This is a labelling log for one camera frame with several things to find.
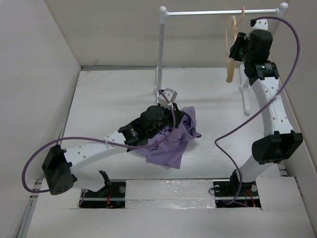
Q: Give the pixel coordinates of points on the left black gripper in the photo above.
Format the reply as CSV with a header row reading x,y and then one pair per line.
x,y
171,112

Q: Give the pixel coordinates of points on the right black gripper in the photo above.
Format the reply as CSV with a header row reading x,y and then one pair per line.
x,y
240,40

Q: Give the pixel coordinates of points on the wooden clothes hanger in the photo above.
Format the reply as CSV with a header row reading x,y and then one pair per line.
x,y
230,64

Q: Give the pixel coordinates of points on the purple t shirt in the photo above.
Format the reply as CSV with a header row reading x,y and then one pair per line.
x,y
170,152

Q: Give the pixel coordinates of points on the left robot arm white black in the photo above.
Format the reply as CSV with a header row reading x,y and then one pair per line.
x,y
61,167

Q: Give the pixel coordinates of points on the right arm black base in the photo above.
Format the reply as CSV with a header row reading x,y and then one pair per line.
x,y
225,193

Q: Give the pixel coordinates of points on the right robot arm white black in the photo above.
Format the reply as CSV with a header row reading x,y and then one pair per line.
x,y
280,140

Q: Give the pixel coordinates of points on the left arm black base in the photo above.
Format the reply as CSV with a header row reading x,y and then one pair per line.
x,y
110,196

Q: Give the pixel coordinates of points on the white clothes rack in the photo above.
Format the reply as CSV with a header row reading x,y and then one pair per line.
x,y
164,14

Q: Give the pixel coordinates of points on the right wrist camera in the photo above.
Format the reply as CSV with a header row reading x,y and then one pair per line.
x,y
260,24

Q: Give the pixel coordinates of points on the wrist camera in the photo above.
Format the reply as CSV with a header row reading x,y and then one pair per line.
x,y
260,24
170,94

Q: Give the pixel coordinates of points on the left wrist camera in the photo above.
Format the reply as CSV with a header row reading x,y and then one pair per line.
x,y
170,94

